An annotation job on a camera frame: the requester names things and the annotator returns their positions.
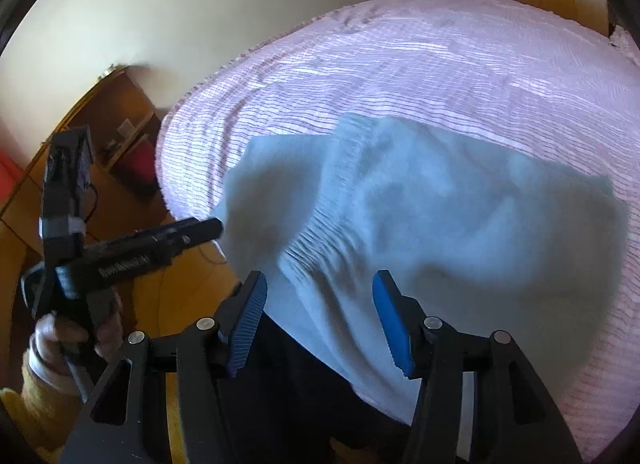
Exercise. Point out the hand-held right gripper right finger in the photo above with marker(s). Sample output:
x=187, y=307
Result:
x=392, y=319

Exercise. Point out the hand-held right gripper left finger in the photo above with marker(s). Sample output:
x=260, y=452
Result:
x=247, y=324

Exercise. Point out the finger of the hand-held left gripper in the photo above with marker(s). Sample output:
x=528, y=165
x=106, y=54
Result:
x=190, y=235

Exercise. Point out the light blue pants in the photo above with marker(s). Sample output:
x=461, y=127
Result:
x=425, y=224

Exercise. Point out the person's yellow sleeved forearm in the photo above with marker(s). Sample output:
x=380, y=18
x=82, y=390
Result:
x=35, y=414

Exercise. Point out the person's left hand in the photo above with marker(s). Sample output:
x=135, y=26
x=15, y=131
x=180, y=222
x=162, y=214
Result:
x=47, y=349

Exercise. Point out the red box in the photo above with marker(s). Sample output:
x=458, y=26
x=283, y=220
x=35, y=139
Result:
x=140, y=166

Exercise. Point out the wooden bedside shelf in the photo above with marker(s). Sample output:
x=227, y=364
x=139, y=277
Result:
x=115, y=104

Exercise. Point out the bed with checked sheet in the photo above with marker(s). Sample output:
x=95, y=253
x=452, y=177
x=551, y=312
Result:
x=425, y=59

